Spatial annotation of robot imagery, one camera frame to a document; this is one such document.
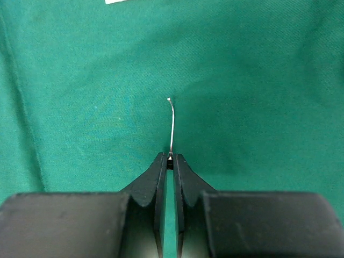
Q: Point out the white gauze packet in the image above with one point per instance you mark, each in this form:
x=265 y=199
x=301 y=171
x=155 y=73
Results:
x=113 y=1

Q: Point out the dark green surgical cloth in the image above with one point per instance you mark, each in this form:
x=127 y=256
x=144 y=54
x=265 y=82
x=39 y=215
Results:
x=257 y=89

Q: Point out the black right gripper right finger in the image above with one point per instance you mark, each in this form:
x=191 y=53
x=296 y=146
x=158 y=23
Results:
x=187 y=188

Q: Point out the thin curved steel probe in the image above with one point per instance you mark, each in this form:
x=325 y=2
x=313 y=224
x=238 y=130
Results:
x=170 y=155

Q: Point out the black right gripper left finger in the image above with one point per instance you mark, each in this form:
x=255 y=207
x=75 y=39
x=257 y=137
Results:
x=146 y=218

